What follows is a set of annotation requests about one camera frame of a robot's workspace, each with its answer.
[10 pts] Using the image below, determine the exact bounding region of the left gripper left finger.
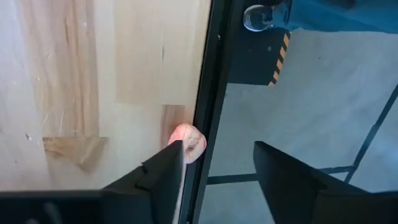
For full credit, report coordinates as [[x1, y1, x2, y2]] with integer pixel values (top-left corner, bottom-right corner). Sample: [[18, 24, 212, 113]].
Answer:
[[101, 139, 185, 224]]

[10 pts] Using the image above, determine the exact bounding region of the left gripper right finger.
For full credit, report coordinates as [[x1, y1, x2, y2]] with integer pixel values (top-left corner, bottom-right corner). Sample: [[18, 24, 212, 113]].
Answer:
[[252, 141, 398, 224]]

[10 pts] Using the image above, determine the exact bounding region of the pink peach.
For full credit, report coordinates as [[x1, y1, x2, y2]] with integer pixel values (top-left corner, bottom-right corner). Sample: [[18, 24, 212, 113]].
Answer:
[[167, 123, 208, 165]]

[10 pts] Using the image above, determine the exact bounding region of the black mat with hazard stripe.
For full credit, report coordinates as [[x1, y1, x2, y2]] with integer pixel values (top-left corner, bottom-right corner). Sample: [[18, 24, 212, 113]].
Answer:
[[228, 26, 292, 87]]

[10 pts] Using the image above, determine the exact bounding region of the clear round caster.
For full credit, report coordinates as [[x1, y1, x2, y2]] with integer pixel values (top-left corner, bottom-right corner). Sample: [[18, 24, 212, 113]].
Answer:
[[242, 2, 293, 32]]

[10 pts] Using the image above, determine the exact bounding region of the black aluminium table frame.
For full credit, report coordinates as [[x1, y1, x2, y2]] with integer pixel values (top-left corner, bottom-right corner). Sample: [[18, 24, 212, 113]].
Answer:
[[178, 0, 246, 224]]

